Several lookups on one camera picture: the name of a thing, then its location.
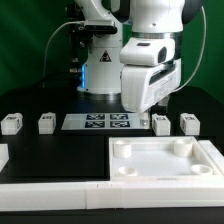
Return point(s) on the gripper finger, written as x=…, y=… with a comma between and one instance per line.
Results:
x=145, y=119
x=164, y=102

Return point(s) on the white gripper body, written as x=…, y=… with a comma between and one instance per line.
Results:
x=142, y=87

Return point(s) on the white square tabletop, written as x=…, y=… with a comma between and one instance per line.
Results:
x=159, y=157

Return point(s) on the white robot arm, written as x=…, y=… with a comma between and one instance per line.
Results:
x=134, y=49

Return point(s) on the white marker sheet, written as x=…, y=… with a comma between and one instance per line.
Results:
x=102, y=121

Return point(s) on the white right fence bar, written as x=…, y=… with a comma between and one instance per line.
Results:
x=214, y=154

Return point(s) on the white fence bar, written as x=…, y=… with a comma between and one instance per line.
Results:
x=214, y=154
x=94, y=195
x=4, y=155

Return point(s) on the white front fence bar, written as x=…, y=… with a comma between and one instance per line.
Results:
x=94, y=195

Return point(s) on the white left fence bar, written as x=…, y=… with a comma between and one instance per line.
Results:
x=4, y=155

